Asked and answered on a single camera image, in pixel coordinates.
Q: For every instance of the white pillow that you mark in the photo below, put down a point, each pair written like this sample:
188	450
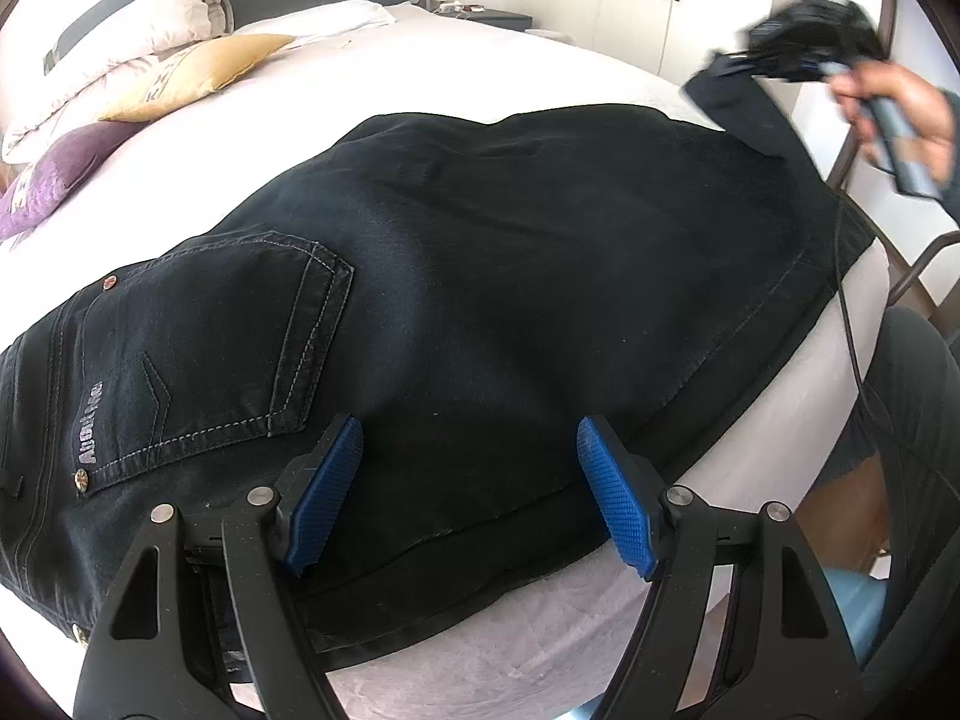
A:
330	16

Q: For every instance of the person's right hand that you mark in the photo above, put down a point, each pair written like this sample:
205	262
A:
911	109

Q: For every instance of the light blue plastic object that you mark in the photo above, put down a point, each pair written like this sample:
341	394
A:
859	607

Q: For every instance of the black pants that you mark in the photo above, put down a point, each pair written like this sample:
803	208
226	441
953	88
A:
487	277

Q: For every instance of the dark grey nightstand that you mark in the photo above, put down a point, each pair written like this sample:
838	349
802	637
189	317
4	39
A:
495	16

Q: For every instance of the bed with white sheet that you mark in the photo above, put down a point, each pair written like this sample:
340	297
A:
525	67

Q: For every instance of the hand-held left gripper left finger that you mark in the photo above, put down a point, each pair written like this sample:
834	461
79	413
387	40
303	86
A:
326	487

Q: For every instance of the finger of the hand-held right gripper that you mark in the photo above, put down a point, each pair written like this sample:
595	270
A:
784	34
787	66

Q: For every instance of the purple cushion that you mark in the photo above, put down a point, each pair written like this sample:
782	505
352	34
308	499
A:
60	172

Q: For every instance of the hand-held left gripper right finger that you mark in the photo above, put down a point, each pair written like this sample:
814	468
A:
611	495

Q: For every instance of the yellow cushion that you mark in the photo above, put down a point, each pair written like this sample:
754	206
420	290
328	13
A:
202	67

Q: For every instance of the white wardrobe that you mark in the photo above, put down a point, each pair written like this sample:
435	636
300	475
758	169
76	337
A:
615	7

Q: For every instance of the folded white duvet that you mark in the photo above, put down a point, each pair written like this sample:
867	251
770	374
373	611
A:
150	22

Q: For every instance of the person's right forearm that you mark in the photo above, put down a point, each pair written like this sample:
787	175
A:
952	187

